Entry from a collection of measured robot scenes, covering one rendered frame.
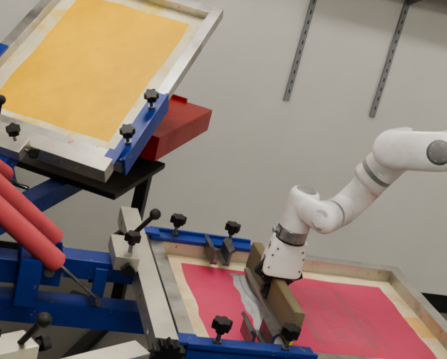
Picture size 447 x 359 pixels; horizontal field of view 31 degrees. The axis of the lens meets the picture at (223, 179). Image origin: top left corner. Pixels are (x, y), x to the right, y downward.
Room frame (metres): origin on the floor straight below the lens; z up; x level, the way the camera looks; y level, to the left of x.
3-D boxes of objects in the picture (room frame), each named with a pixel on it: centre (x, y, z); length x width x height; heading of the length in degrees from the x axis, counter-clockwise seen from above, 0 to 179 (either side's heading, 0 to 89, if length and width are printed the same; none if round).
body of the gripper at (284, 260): (1.87, -0.20, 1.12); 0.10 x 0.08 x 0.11; 108
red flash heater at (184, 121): (2.98, 0.40, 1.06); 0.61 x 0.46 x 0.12; 168
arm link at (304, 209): (1.83, -0.23, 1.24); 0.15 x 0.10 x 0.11; 61
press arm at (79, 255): (1.74, 0.24, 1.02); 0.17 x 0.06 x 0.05; 108
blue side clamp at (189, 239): (2.10, 0.02, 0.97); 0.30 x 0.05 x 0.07; 108
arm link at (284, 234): (1.86, -0.19, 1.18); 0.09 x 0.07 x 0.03; 108
